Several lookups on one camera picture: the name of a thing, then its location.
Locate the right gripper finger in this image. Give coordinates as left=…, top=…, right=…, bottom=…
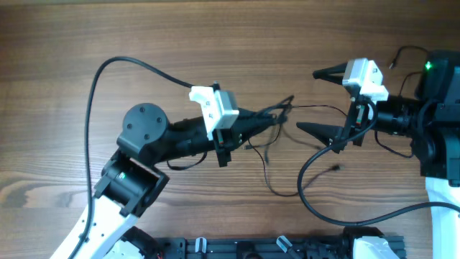
left=296, top=122, right=344, bottom=146
left=313, top=63, right=347, bottom=85

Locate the black cable bundle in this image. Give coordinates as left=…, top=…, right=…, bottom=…
left=242, top=45, right=431, bottom=198

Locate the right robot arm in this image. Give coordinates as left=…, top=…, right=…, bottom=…
left=297, top=50, right=459, bottom=258

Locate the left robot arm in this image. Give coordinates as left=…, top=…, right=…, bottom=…
left=52, top=103, right=285, bottom=258

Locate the right camera black cable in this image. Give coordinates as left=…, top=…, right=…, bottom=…
left=296, top=100, right=460, bottom=227

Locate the camera black cable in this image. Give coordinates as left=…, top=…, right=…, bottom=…
left=296, top=100, right=460, bottom=227
left=68, top=56, right=195, bottom=259

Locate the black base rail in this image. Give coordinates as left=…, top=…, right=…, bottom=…
left=157, top=235, right=353, bottom=259

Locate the left camera black cable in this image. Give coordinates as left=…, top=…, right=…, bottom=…
left=68, top=56, right=195, bottom=259

